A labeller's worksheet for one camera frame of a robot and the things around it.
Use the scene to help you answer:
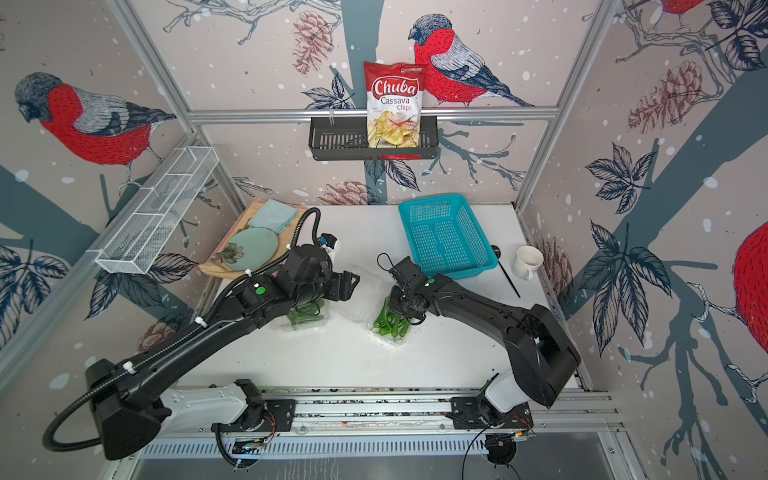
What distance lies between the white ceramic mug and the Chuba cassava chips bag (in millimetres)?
494

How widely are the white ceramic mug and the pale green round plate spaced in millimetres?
855

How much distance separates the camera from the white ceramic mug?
94cm

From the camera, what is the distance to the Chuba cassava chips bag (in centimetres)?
85

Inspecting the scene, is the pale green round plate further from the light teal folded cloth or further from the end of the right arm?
the end of the right arm

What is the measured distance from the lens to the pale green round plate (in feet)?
3.47
